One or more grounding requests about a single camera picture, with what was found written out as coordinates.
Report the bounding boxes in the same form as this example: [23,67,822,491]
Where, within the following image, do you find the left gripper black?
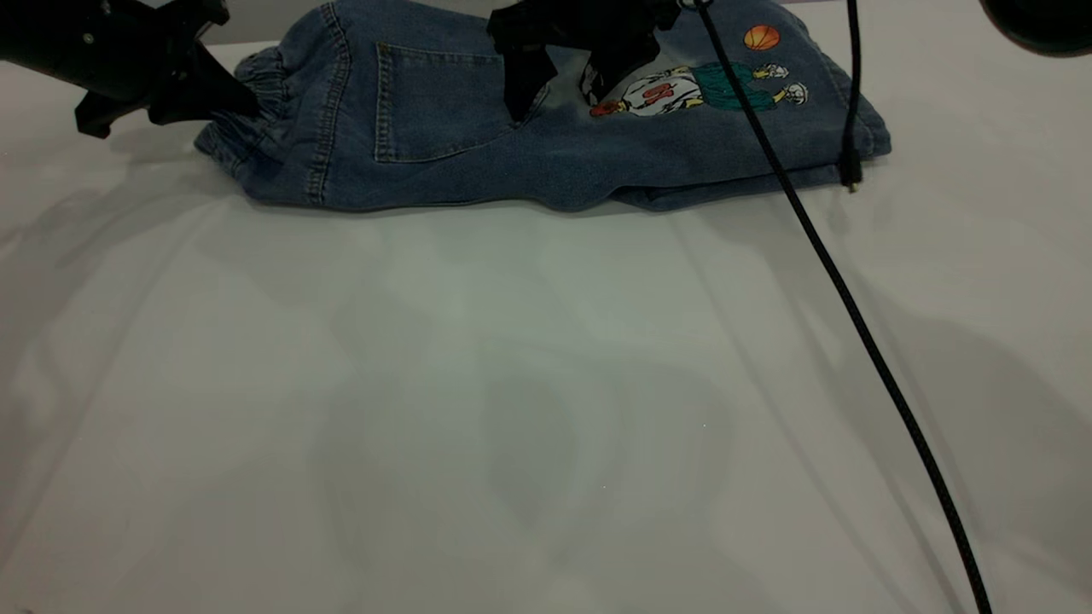
[60,0,261,137]

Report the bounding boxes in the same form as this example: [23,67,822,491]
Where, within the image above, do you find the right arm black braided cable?
[693,0,995,614]

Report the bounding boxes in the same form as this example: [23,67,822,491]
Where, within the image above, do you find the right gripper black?
[488,0,683,122]

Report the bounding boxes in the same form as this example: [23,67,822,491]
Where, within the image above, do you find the right arm hanging plug cable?
[840,0,864,194]

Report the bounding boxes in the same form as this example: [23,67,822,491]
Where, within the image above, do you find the blue denim shorts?
[195,0,892,214]

